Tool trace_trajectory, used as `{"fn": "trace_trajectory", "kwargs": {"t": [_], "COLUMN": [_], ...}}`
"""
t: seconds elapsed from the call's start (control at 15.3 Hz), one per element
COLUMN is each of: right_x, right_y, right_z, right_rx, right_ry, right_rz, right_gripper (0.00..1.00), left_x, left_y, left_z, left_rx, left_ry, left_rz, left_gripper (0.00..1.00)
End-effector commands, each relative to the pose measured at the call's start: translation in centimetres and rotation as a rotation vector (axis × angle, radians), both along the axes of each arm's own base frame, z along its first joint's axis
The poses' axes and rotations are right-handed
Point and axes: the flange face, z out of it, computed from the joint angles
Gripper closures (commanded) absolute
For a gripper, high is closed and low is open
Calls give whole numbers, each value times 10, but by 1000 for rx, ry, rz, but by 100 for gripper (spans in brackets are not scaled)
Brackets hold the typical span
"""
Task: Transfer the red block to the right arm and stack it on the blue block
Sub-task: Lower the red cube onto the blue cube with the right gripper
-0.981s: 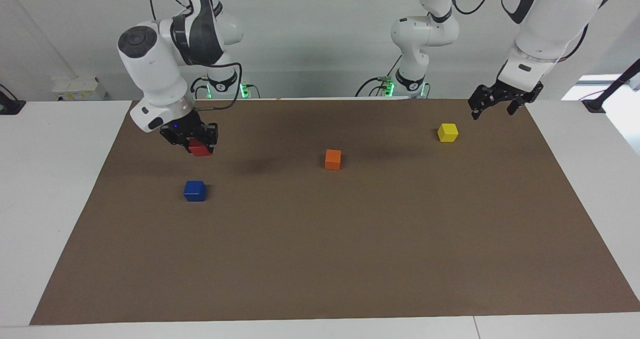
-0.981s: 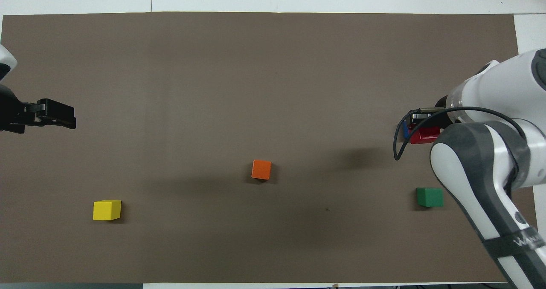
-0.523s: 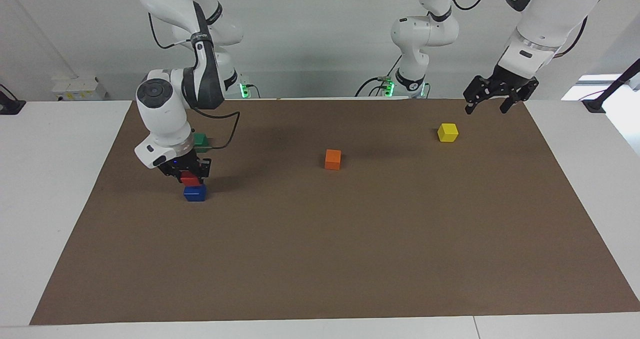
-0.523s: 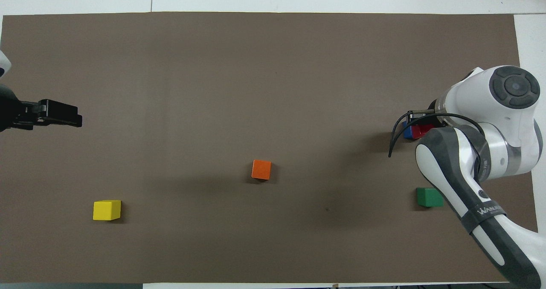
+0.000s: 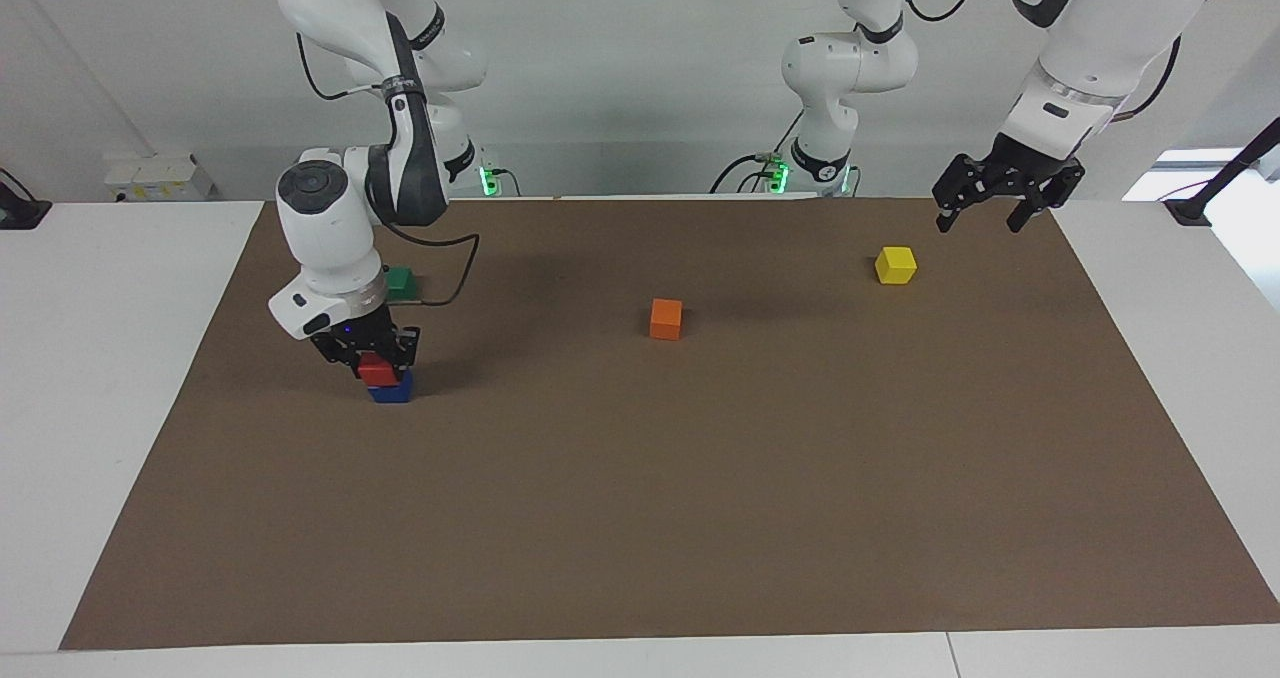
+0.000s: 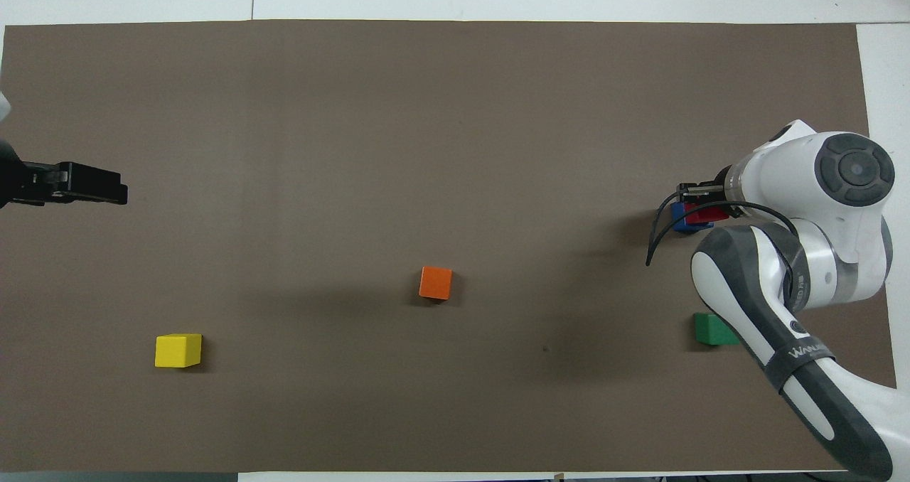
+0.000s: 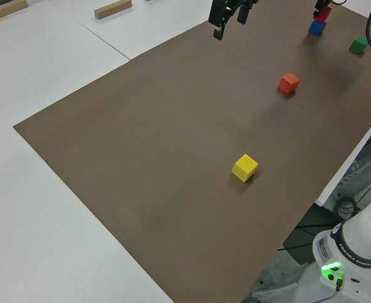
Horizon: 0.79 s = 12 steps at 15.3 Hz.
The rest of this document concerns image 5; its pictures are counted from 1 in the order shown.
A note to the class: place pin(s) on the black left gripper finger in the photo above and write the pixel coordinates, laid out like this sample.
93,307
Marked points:
960,188
1055,198

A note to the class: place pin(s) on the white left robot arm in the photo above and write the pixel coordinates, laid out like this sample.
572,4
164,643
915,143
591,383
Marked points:
1100,28

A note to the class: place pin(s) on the white wall socket box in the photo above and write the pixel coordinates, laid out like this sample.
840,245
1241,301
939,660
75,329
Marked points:
160,178

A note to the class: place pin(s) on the black angled stand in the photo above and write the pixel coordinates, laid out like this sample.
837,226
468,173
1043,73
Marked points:
1235,168

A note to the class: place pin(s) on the orange wooden block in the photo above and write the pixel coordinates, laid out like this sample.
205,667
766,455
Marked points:
666,320

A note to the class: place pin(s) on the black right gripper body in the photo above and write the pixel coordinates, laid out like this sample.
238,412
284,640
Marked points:
360,336

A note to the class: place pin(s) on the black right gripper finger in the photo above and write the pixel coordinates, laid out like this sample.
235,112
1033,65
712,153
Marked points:
407,346
342,356

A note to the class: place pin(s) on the yellow wooden block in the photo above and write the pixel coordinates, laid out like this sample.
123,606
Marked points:
895,266

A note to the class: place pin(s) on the brown paper mat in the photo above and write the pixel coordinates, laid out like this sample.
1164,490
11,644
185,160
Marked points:
640,498

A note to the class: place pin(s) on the green wooden block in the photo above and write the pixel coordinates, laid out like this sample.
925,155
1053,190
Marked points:
402,280

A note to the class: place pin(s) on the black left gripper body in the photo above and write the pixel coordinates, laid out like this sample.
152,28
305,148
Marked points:
1035,168

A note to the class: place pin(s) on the blue wooden block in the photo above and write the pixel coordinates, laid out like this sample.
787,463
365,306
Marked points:
390,393

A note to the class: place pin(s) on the red wooden block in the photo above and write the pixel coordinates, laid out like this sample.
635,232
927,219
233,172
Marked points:
378,370

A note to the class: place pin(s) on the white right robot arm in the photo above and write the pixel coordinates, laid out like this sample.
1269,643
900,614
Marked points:
325,228

